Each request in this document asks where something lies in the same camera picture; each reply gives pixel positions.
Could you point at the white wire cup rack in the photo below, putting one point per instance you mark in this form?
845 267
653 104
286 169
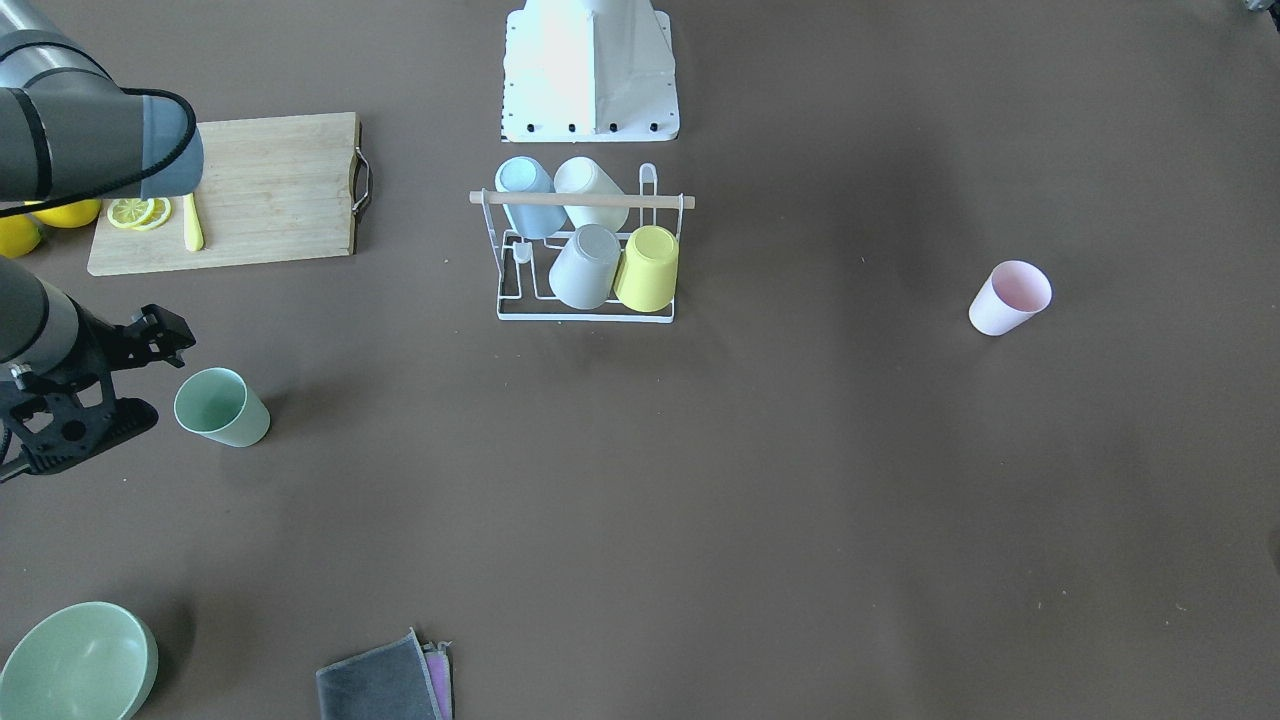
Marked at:
526 227

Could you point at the green bowl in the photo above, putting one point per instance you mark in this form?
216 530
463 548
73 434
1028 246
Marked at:
92 660

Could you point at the mint green cup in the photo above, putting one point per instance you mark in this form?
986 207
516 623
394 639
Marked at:
217 404

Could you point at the grey folded cloth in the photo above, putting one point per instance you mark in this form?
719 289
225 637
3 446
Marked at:
390 682

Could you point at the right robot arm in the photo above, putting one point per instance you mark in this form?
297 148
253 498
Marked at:
71 134

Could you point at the whole yellow lemon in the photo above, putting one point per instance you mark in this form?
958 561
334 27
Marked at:
19 235
73 215

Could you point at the pink cloth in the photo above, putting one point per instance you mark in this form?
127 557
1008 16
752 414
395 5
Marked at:
438 661

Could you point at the lemon slice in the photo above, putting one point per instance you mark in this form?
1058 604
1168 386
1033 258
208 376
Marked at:
130 213
160 213

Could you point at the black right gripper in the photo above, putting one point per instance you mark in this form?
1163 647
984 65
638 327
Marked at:
103 343

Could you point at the wooden cutting board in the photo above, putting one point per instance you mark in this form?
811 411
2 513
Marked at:
274 189

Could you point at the yellow cup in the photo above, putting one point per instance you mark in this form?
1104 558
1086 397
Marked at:
647 275

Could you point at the yellow plastic knife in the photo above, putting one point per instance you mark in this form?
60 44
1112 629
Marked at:
193 233

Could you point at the cream white cup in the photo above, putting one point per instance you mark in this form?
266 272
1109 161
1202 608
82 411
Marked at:
583 176

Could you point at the grey cup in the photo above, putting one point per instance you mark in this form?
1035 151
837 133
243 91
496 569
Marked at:
583 274

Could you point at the pink cup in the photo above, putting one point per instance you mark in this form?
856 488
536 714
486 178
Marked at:
1013 293

